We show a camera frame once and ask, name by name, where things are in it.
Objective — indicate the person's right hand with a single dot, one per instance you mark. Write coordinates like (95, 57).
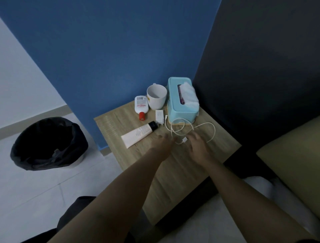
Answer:
(200, 150)

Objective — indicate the person's left hand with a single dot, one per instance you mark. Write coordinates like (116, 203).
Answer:
(162, 147)

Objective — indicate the white cream tube black cap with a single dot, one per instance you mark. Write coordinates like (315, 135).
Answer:
(136, 135)

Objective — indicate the white charger plug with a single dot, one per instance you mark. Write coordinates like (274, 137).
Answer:
(159, 116)

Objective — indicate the teal tissue box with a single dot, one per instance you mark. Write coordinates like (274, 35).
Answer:
(173, 107)

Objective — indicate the white lotion bottle red cap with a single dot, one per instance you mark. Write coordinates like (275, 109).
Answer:
(141, 105)

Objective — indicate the white mug yellow label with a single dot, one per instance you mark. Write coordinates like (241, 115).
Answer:
(156, 99)

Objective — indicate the white pop-up tissue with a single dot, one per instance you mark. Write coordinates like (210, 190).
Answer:
(190, 96)

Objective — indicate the person's right forearm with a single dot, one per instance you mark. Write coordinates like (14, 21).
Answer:
(250, 205)

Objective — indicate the person's left forearm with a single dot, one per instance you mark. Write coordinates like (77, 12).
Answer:
(112, 200)

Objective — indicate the wooden bedside table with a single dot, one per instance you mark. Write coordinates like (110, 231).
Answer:
(180, 175)

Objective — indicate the person's legs black trousers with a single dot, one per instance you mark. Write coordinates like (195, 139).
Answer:
(72, 212)

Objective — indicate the beige cushion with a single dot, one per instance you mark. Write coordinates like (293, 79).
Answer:
(295, 160)

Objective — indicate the black lined trash bin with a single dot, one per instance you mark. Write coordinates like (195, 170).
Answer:
(45, 140)

